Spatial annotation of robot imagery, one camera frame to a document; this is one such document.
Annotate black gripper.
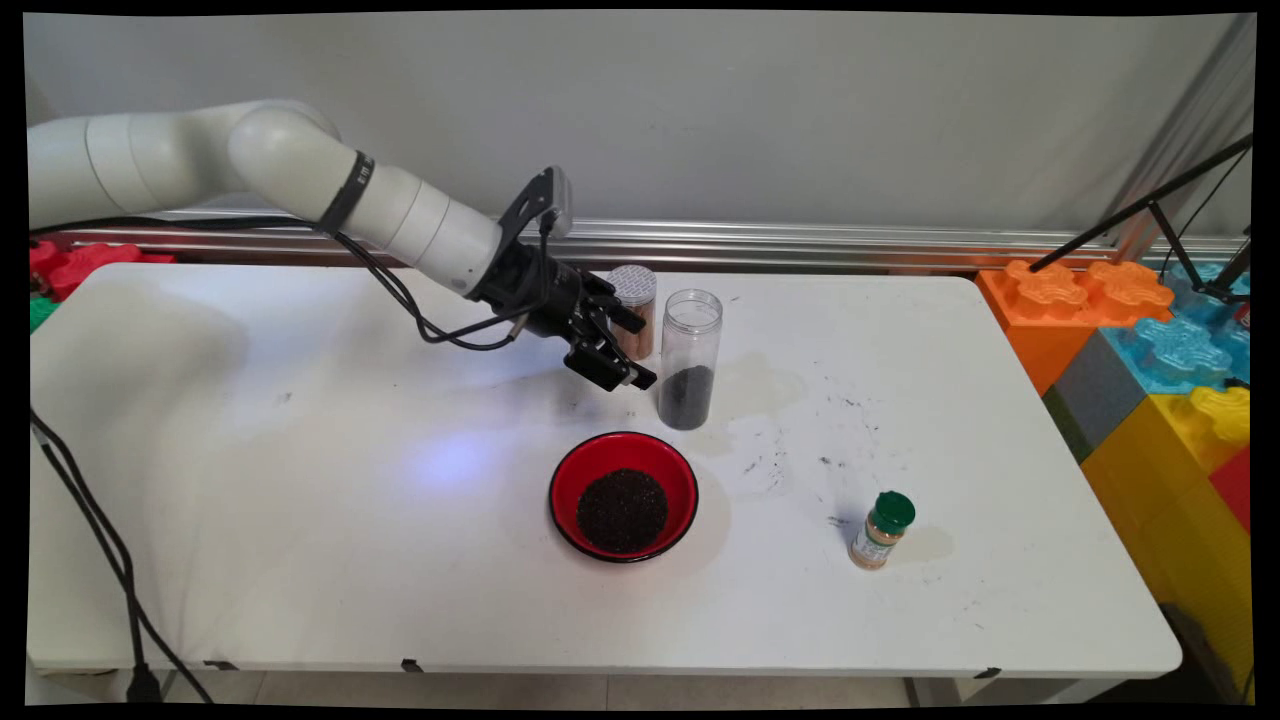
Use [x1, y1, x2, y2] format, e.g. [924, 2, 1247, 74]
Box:
[470, 240, 658, 393]

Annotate clear plastic jar black seeds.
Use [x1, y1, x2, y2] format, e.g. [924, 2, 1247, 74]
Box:
[658, 289, 724, 432]

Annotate cinnamon stick jar perforated lid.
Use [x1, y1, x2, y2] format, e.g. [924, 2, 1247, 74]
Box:
[606, 265, 659, 362]

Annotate red bowl with black rim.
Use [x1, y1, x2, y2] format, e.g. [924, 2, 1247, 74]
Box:
[548, 431, 700, 565]

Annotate pile of black seeds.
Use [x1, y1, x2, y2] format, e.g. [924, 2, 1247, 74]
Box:
[576, 469, 669, 554]

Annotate spice bottle with green cap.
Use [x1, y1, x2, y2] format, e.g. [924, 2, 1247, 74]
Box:
[849, 490, 917, 572]

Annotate large orange building block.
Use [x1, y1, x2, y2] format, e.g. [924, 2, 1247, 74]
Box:
[977, 260, 1176, 396]

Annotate large grey building block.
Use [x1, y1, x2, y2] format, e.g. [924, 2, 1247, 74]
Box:
[1042, 330, 1149, 463]

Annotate black tripod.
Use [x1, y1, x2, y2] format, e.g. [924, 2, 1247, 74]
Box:
[1028, 135, 1254, 306]

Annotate red studded toy block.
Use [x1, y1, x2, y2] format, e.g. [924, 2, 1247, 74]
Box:
[28, 240, 176, 303]

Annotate large blue building block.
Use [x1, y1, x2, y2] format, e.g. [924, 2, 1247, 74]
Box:
[1100, 262, 1253, 396]

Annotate large red building block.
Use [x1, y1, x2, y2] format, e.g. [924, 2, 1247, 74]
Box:
[1208, 445, 1253, 536]

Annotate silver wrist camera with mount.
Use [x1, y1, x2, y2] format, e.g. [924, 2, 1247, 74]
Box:
[497, 165, 576, 246]

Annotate aluminium rail along wall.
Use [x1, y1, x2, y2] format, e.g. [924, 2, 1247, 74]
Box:
[45, 205, 1249, 276]

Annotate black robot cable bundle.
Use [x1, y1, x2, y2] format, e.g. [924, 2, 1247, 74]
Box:
[28, 215, 561, 706]

